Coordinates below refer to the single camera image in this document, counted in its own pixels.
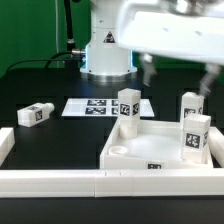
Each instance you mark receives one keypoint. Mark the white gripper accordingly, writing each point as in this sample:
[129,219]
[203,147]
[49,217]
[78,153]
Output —
[164,28]

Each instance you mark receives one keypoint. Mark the white right fence block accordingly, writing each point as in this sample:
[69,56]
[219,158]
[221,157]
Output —
[216,143]

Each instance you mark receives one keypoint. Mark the white marker tag sheet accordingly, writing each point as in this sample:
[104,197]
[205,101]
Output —
[84,107]

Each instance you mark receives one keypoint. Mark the white square table top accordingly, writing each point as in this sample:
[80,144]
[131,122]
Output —
[156,146]

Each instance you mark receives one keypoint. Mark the black cable conduit post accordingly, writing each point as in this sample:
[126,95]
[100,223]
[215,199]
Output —
[69,27]

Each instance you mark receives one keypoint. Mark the white left fence block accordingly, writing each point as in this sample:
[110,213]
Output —
[7,141]

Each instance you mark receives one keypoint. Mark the white fence block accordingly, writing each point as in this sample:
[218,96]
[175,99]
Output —
[216,143]
[7,141]

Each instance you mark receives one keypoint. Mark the white front fence bar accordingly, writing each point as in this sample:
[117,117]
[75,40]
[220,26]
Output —
[111,183]

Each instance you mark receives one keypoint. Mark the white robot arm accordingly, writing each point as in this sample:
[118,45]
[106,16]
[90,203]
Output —
[104,58]

